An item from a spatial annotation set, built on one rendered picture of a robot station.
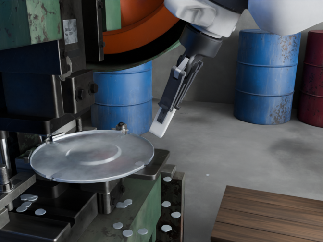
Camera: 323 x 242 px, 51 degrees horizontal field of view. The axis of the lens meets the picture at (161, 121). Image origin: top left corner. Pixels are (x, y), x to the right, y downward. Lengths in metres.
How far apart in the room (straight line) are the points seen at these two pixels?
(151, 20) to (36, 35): 0.51
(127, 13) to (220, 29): 0.56
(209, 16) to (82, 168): 0.42
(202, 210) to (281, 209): 0.67
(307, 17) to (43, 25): 0.42
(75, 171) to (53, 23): 0.31
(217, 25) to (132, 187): 0.53
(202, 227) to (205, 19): 1.44
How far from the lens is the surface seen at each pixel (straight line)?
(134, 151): 0.83
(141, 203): 0.88
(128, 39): 1.08
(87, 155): 0.81
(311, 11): 0.52
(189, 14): 0.58
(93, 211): 0.83
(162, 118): 0.68
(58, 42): 0.69
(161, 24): 1.05
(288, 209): 1.48
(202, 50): 0.61
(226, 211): 1.40
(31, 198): 0.84
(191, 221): 1.94
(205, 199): 2.13
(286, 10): 0.51
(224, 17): 0.60
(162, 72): 4.19
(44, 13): 0.63
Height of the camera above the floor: 1.12
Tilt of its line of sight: 19 degrees down
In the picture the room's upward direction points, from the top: straight up
